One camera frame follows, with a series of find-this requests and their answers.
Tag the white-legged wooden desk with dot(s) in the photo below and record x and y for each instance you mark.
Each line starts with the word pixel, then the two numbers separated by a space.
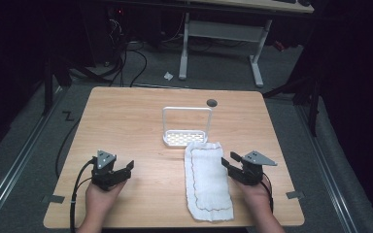
pixel 226 31

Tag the metal floor rail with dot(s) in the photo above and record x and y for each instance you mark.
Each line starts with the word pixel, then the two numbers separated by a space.
pixel 327 168
pixel 19 155

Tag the white plastic rack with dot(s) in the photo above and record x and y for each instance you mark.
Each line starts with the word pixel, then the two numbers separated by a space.
pixel 184 137

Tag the black metal stand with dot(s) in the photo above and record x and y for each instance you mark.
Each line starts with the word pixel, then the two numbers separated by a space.
pixel 48 87
pixel 314 106

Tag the grey tape strip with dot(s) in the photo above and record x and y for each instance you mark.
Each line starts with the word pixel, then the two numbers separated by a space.
pixel 295 194
pixel 53 198

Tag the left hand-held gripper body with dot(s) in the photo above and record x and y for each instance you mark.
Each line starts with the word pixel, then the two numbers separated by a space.
pixel 103 174

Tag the person's right hand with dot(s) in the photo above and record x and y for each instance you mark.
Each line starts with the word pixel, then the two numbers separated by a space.
pixel 255 195

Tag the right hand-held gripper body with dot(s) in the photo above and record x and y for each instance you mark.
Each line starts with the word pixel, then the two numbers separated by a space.
pixel 251 171

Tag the white towel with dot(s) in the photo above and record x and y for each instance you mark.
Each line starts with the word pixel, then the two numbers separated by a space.
pixel 209 181

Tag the crumpled white paper scrap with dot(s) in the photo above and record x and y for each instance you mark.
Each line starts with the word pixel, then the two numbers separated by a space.
pixel 168 76

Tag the person's left hand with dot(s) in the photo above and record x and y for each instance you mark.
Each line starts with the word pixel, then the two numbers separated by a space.
pixel 101 198

